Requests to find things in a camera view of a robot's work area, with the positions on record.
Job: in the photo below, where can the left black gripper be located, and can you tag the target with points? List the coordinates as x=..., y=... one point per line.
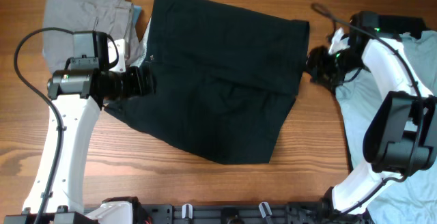
x=136, y=89

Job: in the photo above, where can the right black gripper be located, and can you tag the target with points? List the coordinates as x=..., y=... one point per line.
x=317, y=58

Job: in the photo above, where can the black shorts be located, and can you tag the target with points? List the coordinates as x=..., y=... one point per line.
x=225, y=79

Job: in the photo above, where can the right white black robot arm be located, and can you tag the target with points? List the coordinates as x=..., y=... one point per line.
x=399, y=141

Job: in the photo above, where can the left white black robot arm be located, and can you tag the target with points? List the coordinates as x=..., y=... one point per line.
x=75, y=96

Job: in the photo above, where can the folded light blue garment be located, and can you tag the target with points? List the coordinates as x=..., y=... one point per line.
x=136, y=10

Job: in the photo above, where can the black garment under pile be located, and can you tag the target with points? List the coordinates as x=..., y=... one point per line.
x=402, y=24

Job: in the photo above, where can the folded grey trousers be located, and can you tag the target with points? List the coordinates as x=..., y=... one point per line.
x=113, y=17

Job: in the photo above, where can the light blue t-shirt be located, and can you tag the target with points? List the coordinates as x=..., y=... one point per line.
x=412, y=201

